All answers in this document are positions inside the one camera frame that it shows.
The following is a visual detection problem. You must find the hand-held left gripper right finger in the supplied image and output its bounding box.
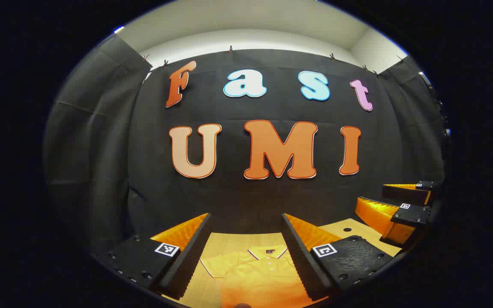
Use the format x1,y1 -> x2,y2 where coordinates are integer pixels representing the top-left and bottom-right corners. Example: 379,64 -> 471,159
282,213 -> 395,301

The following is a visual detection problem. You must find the orange T-shirt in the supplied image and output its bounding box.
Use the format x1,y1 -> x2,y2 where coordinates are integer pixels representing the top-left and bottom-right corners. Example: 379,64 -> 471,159
199,245 -> 328,308

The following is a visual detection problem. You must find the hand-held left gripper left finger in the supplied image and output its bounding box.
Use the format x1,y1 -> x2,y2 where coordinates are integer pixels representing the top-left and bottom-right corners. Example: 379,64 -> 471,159
97,213 -> 212,300

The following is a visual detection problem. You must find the dark metal stand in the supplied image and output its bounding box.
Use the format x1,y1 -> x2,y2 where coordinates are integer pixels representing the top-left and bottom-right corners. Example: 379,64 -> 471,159
418,71 -> 451,139

